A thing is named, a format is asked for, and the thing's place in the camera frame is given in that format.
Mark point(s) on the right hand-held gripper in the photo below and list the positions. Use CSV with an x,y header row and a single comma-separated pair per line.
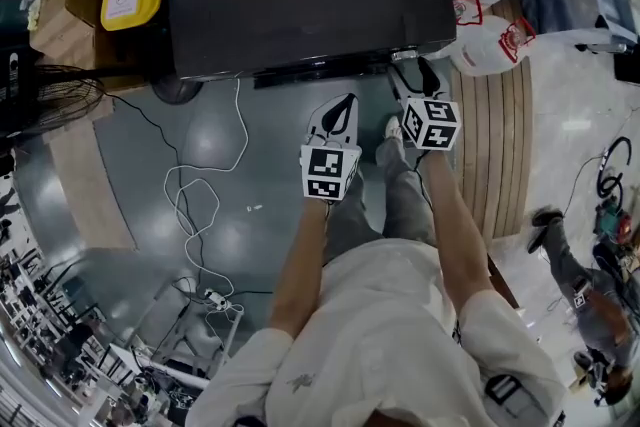
x,y
431,122

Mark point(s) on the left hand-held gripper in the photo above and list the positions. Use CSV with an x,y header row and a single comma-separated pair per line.
x,y
325,170

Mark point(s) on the person's right forearm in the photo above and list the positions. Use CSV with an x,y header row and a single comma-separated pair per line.
x,y
455,235

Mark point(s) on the person's left forearm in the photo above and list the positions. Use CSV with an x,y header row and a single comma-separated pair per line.
x,y
295,275

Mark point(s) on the person's white shoe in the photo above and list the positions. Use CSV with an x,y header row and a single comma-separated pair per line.
x,y
393,129

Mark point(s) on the wooden slat panel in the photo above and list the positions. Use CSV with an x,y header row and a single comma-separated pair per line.
x,y
495,140

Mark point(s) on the person's grey trousers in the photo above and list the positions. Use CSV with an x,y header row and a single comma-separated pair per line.
x,y
400,205

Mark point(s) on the small white floor scrap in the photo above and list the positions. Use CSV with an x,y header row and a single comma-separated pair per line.
x,y
255,208

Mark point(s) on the white power strip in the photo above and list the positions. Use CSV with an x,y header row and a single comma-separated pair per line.
x,y
218,300

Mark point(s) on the black box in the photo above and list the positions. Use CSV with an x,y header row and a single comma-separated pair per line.
x,y
629,67

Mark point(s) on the person's white shirt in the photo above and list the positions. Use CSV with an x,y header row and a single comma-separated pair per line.
x,y
380,340

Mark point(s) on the brown wooden box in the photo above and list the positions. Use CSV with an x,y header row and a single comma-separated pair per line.
x,y
502,282

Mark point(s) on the green power tool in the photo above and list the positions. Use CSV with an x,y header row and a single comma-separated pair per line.
x,y
610,220

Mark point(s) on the long floor cardboard sheet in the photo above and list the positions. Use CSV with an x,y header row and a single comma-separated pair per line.
x,y
85,195

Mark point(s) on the black standing fan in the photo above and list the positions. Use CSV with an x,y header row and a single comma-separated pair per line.
x,y
55,100

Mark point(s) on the brown cardboard box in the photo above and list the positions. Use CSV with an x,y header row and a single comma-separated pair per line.
x,y
60,35

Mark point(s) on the white table frame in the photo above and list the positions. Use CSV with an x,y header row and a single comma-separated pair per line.
x,y
195,340

